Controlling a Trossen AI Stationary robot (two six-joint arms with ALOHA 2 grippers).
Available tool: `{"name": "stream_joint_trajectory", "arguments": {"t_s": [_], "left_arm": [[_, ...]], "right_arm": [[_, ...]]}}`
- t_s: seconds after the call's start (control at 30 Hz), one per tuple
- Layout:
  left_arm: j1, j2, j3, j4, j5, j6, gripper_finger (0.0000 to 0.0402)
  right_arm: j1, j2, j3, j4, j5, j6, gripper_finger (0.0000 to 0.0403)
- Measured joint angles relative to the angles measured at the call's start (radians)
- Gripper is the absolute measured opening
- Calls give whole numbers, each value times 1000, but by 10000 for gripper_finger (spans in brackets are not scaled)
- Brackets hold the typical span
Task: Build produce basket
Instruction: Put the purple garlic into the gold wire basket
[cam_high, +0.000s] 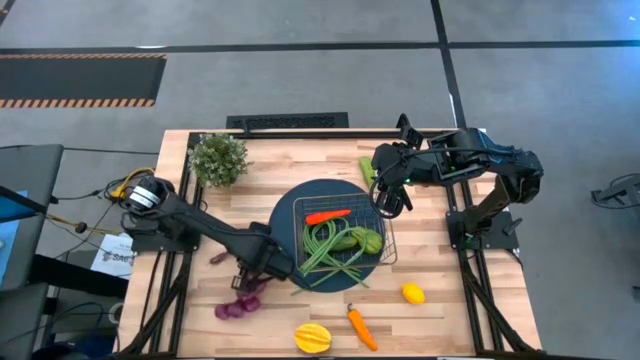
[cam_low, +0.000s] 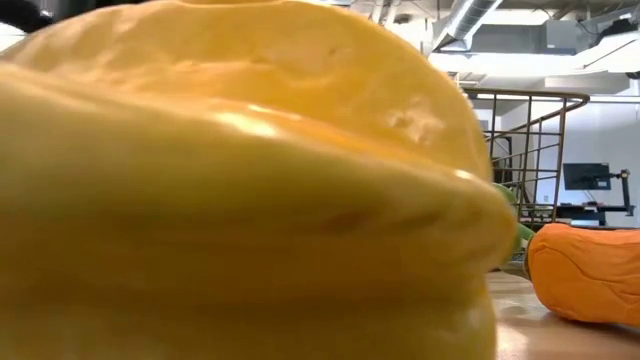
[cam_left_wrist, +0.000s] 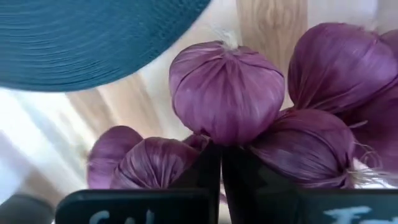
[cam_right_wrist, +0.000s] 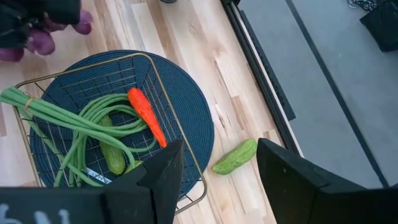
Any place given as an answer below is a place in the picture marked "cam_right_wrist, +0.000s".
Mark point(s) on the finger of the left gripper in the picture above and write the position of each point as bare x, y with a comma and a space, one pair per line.
62, 11

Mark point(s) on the purple onion bunch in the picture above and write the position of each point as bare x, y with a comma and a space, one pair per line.
42, 43

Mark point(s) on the white printed label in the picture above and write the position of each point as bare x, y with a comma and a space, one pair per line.
99, 176

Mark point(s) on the round dark blue placemat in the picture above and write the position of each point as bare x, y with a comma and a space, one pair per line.
192, 102

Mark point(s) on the green cucumber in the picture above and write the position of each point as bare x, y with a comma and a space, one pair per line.
113, 155

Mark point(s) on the orange-red carrot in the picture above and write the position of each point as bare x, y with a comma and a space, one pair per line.
144, 112

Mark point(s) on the long green beans bundle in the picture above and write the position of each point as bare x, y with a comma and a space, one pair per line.
62, 119

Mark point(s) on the black bag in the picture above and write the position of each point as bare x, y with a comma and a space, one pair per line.
382, 28

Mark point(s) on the black perforated floor strip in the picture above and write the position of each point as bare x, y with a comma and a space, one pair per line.
275, 79

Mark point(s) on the light green ridged gourd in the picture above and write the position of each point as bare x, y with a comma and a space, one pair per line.
234, 157
133, 167

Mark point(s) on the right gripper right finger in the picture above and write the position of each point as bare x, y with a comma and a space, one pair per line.
311, 202

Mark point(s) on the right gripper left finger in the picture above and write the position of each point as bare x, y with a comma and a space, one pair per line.
140, 202

